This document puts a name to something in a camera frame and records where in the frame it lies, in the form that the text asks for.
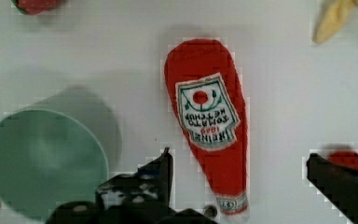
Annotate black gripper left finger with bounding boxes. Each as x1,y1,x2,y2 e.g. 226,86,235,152
46,147,218,224

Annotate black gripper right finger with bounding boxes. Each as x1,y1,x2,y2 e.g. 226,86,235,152
306,153,358,224

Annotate red plush ketchup bottle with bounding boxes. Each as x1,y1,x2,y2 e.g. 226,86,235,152
164,39,248,216

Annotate red plush strawberry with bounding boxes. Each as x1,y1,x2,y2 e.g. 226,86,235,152
11,0,63,15
327,150,358,170

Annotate green cup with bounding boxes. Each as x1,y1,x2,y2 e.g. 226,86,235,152
0,88,121,221

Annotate yellow plush banana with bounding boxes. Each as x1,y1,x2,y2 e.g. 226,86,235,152
312,0,358,45

